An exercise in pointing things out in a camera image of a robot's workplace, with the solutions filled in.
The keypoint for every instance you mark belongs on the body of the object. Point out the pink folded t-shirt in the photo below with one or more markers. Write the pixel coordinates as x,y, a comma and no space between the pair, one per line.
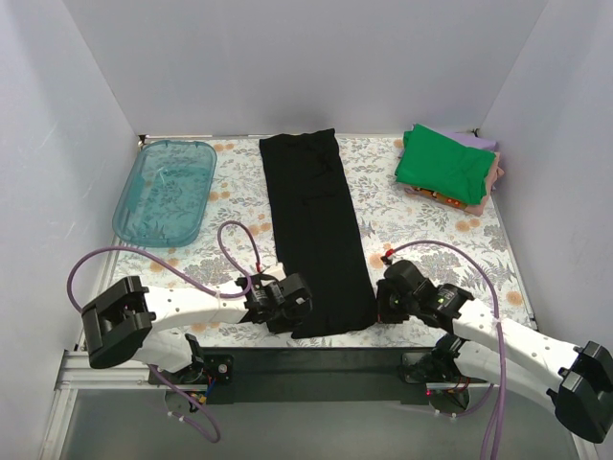
495,172

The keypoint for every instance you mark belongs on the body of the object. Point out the aluminium frame rail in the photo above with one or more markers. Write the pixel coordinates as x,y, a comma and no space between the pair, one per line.
75,375

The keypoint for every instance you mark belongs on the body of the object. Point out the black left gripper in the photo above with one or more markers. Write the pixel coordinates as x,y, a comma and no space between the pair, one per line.
297,297

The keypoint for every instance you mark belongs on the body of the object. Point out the black t-shirt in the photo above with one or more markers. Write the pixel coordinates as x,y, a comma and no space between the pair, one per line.
316,233

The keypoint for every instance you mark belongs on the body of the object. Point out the green folded t-shirt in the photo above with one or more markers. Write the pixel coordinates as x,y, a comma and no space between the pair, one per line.
435,162

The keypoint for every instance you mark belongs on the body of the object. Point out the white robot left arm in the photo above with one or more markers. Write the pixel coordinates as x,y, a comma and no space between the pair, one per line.
130,321

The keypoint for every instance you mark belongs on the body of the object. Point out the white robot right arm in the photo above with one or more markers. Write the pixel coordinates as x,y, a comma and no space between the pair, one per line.
574,382

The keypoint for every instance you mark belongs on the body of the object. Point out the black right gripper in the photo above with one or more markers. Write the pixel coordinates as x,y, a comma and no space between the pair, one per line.
384,300

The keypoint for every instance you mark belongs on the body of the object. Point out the floral patterned table mat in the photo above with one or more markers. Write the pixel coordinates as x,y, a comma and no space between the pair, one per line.
446,244

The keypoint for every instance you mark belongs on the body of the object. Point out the teal transparent plastic tray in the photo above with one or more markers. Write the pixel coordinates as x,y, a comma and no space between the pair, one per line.
165,196

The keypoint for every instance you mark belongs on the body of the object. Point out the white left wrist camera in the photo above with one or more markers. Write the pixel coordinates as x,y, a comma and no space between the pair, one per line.
276,270

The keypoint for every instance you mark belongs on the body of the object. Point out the orange patterned folded t-shirt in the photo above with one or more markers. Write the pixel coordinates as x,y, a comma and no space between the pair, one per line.
439,197

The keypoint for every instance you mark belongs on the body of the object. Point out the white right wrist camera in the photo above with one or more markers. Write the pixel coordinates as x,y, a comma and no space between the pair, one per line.
388,258

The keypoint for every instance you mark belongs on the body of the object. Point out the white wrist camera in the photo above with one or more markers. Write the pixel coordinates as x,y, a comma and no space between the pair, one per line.
276,270
388,258

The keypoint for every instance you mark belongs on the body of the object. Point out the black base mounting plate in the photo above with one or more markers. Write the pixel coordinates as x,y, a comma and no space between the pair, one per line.
306,375

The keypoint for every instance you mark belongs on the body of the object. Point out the lavender folded t-shirt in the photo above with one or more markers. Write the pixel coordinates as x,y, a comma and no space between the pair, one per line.
470,140

